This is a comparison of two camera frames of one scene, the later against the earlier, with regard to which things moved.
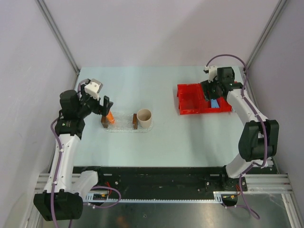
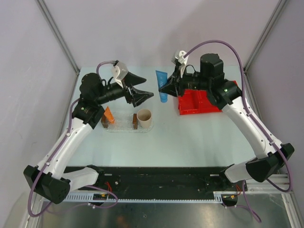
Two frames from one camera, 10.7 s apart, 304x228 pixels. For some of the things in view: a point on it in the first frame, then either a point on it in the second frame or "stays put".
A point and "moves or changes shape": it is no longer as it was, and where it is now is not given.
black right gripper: x=206 y=86 -> x=175 y=84
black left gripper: x=99 y=109 -> x=137 y=96
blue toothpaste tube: x=214 y=104 moves or changes shape
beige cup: x=144 y=117 stays put
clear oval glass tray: x=123 y=123 stays put
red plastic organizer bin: x=192 y=100 stays put
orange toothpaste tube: x=110 y=118 stays put
